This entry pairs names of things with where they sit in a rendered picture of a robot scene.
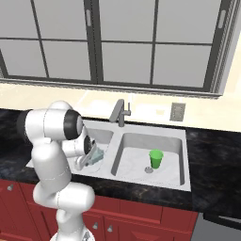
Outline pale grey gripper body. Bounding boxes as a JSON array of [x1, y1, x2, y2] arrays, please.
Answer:
[[73, 150, 98, 172]]

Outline dark framed window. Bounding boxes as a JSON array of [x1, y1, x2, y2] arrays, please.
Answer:
[[0, 0, 241, 99]]

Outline pale blue-green tupperware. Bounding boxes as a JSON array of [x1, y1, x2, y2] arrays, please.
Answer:
[[88, 147, 105, 167]]

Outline red drawer front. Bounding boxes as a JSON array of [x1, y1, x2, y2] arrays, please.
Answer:
[[91, 195, 121, 218], [119, 199, 164, 225], [161, 205, 200, 233]]

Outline grey wall socket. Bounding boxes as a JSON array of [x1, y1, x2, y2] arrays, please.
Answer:
[[169, 102, 186, 122]]

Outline steel double basin sink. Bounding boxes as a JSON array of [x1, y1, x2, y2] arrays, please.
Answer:
[[25, 120, 192, 193]]

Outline red cupboard door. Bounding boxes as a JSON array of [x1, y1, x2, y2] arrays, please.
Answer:
[[104, 216, 193, 241], [80, 212, 106, 241], [0, 178, 41, 241], [18, 182, 61, 241]]

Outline grey sink tap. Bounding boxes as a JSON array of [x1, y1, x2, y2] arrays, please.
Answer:
[[108, 98, 133, 128]]

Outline green cup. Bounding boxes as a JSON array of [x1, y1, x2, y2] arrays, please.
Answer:
[[148, 149, 165, 170]]

